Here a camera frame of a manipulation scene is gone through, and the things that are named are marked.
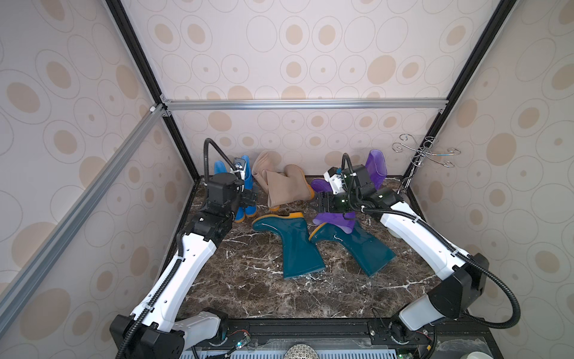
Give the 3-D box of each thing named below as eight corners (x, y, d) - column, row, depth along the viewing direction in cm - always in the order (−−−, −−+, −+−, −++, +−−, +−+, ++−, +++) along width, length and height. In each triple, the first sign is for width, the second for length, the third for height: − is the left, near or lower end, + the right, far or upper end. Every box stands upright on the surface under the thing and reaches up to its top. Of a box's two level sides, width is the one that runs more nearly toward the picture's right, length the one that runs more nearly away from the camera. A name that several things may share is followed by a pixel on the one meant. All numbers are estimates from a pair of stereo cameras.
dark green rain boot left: (272, 289, 85) (271, 283, 79) (254, 228, 102) (252, 220, 97) (324, 270, 89) (326, 264, 84) (298, 215, 107) (298, 206, 101)
